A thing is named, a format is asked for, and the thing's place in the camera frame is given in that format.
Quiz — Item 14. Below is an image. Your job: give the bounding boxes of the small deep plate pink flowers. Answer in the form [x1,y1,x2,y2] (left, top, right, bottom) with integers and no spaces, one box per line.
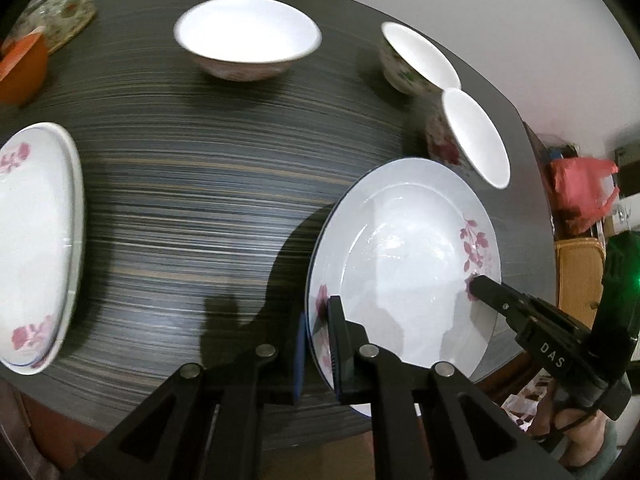
[306,158,501,384]

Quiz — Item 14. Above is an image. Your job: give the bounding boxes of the white bowl red floral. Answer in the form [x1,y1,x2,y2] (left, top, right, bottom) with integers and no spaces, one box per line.
[424,88,511,190]

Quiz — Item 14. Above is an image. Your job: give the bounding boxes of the white bowl green floral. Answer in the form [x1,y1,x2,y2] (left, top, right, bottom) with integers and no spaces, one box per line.
[378,22,461,96]

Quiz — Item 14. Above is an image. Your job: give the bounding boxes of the plate with pink roses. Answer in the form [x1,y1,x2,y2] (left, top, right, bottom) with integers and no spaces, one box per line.
[1,124,74,376]

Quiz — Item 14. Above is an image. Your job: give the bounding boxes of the wide white bowl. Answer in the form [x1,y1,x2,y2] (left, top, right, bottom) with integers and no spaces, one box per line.
[174,0,322,82]

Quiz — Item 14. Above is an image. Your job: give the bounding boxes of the large plate purple flowers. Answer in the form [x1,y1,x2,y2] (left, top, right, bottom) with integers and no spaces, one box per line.
[29,122,87,375]

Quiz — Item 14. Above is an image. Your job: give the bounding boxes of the person's right hand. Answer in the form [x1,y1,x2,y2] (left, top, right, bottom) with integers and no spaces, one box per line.
[527,380,617,479]

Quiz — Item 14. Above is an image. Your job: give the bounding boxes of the wicker basket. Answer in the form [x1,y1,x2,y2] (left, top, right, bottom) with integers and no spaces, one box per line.
[554,237,605,328]

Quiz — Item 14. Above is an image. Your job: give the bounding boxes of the red plastic bag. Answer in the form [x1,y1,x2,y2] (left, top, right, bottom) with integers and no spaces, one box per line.
[550,157,620,235]

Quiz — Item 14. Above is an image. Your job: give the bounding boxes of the orange lidded tea cup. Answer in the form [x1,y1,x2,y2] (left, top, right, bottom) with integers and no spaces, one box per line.
[1,26,48,106]

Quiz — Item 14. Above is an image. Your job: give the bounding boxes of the floral ceramic teapot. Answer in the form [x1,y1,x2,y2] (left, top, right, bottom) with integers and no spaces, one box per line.
[4,0,96,54]

